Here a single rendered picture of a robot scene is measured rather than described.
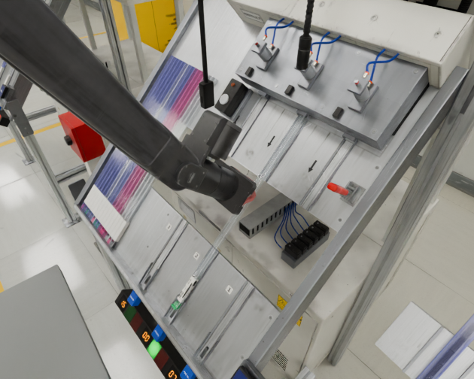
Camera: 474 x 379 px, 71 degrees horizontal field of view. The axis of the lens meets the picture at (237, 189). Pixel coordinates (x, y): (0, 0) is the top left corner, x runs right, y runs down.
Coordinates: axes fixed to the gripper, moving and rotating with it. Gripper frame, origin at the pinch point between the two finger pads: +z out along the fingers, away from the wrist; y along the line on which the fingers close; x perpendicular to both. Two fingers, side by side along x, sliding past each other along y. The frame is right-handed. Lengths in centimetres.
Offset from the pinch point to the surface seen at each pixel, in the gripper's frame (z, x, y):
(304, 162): 1.0, -11.4, -5.8
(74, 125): 6, 20, 80
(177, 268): 0.6, 23.3, 5.6
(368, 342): 100, 33, -29
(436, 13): -6.7, -40.3, -13.8
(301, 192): 0.9, -6.4, -8.8
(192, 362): -1.7, 32.9, -11.3
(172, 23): 162, -74, 293
